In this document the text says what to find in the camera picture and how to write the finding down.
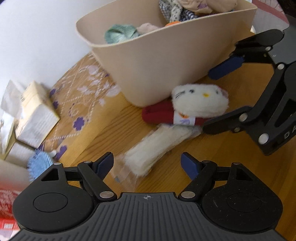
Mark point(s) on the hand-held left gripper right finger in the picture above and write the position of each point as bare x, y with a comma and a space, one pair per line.
187, 163

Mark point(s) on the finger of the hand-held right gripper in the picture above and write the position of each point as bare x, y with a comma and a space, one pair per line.
225, 68
226, 122

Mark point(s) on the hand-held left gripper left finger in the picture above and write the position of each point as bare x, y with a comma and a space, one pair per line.
106, 163

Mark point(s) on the white cat plush red outfit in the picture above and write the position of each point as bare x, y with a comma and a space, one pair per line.
196, 104

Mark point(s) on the white cloth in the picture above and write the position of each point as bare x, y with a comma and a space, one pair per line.
148, 155

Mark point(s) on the pink fluffy cloth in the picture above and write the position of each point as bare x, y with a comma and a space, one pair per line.
217, 5

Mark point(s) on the beige plastic basket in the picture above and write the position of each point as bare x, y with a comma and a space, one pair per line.
161, 64

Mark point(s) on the blue checkered floral cloth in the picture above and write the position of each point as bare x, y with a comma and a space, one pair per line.
175, 11

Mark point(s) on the wooden desktop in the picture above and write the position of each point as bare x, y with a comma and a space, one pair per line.
104, 139

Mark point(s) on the blue hairbrush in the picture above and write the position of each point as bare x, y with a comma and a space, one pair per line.
38, 162

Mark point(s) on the yellow tissue pack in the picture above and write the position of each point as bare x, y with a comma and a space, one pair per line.
37, 115

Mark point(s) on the white box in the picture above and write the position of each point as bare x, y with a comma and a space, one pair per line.
20, 153

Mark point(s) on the beige fluffy cloth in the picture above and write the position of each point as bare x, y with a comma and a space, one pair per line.
148, 28

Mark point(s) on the olive cardboard tissue box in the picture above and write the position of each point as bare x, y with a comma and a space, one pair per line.
8, 139

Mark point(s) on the red packet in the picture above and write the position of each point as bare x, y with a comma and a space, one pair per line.
7, 201

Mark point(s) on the green cloth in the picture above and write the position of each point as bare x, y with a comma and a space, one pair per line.
120, 32

